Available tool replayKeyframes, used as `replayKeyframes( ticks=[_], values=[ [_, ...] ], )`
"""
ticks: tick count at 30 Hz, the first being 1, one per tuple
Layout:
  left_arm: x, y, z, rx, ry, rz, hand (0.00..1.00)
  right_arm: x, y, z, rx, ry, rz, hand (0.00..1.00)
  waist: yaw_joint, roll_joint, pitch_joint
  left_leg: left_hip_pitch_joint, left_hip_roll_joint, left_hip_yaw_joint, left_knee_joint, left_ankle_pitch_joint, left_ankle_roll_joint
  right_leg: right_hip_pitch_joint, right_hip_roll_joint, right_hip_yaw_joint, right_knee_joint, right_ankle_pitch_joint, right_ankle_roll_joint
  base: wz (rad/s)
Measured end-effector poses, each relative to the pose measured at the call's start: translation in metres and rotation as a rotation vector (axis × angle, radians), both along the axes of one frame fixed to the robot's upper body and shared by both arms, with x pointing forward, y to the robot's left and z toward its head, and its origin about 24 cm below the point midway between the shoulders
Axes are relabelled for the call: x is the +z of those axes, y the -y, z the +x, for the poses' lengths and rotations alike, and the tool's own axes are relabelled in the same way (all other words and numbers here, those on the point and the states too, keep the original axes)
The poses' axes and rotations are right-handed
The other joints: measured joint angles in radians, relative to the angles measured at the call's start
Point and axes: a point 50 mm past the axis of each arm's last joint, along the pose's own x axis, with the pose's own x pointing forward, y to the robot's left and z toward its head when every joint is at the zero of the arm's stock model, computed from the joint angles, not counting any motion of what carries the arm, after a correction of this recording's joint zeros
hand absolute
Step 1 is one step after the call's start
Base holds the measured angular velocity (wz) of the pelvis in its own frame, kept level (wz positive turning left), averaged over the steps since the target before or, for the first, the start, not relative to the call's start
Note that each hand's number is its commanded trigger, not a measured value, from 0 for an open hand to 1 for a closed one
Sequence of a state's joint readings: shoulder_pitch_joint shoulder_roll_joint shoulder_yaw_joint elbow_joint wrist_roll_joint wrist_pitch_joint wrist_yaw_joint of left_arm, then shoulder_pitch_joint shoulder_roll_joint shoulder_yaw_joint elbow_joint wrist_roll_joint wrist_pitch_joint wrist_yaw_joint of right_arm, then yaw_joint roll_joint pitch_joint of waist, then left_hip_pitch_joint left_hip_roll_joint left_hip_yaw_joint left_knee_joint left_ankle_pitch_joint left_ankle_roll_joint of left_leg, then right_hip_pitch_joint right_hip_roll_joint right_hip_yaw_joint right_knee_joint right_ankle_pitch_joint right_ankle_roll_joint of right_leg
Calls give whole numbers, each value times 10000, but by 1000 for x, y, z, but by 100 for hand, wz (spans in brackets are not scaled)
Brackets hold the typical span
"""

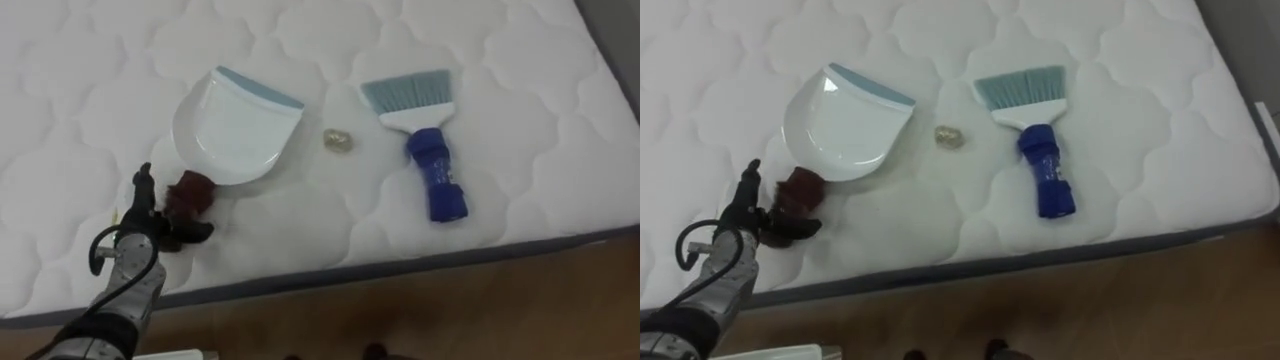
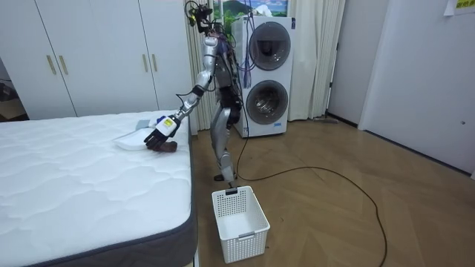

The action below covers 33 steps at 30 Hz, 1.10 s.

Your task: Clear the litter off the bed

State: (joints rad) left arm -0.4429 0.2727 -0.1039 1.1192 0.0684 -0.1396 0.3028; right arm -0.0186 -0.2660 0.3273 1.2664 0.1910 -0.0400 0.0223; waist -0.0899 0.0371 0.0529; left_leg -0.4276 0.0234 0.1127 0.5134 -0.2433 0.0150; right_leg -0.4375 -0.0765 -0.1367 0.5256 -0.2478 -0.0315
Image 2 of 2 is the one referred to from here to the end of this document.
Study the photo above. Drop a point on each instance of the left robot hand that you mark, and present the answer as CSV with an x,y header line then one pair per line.
x,y
166,126

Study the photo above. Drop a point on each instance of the dark brown cloth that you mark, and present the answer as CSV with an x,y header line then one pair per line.
x,y
168,147

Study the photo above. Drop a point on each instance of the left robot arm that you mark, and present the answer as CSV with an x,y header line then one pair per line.
x,y
205,76

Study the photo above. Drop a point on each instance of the pale blue-grey cloth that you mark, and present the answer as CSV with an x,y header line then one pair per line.
x,y
142,124

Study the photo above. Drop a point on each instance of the robot legs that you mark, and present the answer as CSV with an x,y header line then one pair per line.
x,y
219,130

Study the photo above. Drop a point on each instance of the robot body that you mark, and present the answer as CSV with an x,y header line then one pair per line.
x,y
224,74

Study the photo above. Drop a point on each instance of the white wardrobe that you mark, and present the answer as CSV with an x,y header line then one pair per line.
x,y
104,55

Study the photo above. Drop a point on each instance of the grey bed with white mattress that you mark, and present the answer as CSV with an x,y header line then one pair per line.
x,y
85,185

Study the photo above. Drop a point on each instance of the white washing machine tower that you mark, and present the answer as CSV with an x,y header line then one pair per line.
x,y
271,74

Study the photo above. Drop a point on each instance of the white plastic laundry basket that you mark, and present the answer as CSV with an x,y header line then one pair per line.
x,y
241,226

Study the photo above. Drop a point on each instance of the white door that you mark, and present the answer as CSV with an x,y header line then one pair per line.
x,y
423,81

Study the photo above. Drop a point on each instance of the landscape wall poster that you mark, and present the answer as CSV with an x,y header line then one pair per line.
x,y
237,8

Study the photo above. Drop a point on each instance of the paper wall notice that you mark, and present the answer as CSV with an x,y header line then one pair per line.
x,y
460,5

